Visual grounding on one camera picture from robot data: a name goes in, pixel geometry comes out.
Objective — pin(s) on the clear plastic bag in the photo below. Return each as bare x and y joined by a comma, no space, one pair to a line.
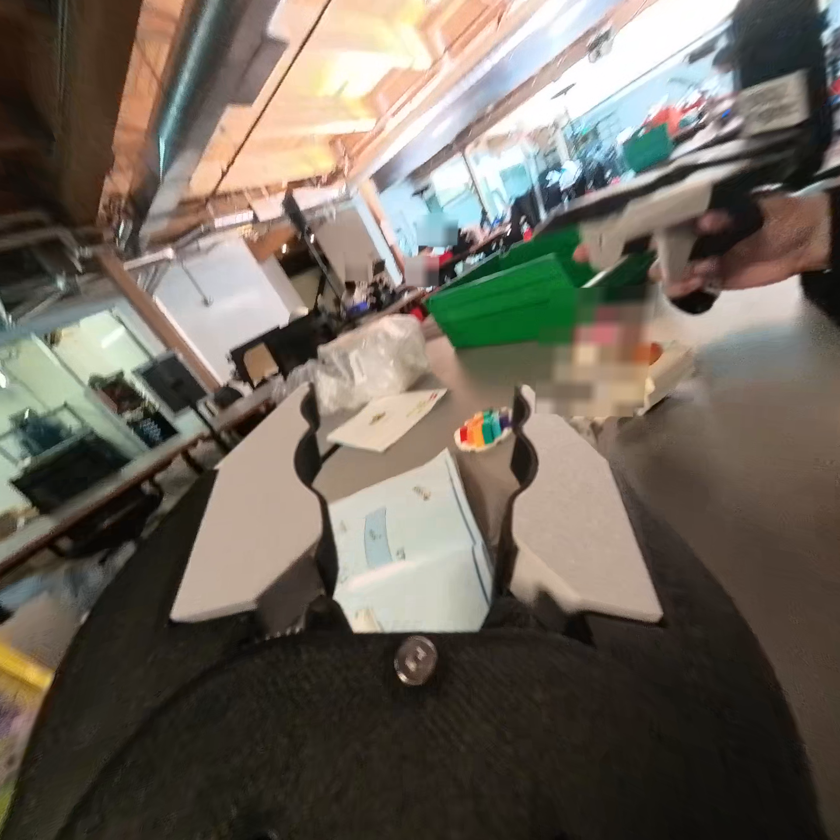
371,361

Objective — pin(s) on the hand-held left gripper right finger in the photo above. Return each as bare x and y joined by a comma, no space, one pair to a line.
577,525

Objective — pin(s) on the small white bowl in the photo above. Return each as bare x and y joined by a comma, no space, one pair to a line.
469,445

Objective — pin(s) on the white paper sheet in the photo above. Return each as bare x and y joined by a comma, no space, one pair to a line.
387,420

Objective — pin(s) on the person's right hand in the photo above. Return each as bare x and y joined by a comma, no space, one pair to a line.
781,243

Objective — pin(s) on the white lego unicorn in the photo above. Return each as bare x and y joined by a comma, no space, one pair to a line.
670,377

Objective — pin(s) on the silver ventilation duct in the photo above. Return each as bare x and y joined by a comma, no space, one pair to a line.
190,85

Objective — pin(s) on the green plastic bin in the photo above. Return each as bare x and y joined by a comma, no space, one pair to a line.
558,249
649,148
499,308

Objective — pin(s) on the grey folding table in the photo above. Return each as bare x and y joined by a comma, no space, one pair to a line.
98,499

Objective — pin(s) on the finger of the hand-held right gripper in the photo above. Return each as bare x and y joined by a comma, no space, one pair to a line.
630,229

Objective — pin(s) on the light blue cardboard box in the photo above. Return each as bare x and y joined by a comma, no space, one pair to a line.
407,544

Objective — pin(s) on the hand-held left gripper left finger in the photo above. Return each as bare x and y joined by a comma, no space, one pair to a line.
256,518

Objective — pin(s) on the black crate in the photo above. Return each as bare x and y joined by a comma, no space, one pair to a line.
79,479

